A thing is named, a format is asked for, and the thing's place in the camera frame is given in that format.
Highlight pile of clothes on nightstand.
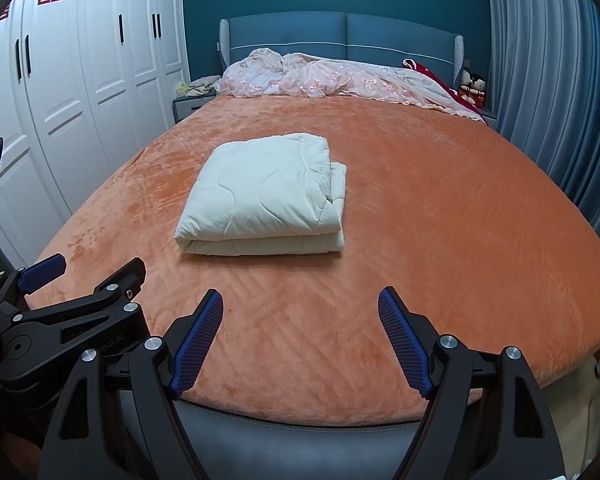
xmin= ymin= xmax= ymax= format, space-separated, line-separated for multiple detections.
xmin=175 ymin=75 xmax=221 ymax=98

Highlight dark leather bed footboard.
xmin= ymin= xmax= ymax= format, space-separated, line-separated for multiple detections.
xmin=119 ymin=389 xmax=432 ymax=480

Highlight orange plush bed cover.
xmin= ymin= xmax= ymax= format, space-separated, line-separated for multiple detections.
xmin=31 ymin=96 xmax=600 ymax=426

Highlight folded white quilt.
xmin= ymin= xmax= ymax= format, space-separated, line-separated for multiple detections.
xmin=174 ymin=132 xmax=348 ymax=257

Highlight dark bedside table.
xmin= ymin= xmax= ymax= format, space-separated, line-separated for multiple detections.
xmin=172 ymin=92 xmax=216 ymax=122

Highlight white wardrobe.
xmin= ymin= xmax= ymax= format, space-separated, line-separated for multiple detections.
xmin=0 ymin=0 xmax=189 ymax=266

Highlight pink floral blanket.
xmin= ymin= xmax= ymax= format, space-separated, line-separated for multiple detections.
xmin=215 ymin=48 xmax=484 ymax=122

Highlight blue upholstered headboard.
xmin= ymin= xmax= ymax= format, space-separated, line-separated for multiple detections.
xmin=216 ymin=11 xmax=465 ymax=88

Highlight plush doll pair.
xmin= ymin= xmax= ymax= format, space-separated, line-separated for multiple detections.
xmin=458 ymin=68 xmax=486 ymax=108

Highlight red cloth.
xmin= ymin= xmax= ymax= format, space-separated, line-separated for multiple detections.
xmin=402 ymin=58 xmax=480 ymax=114

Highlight blue-grey curtain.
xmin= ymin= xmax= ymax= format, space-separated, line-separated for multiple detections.
xmin=490 ymin=0 xmax=600 ymax=237

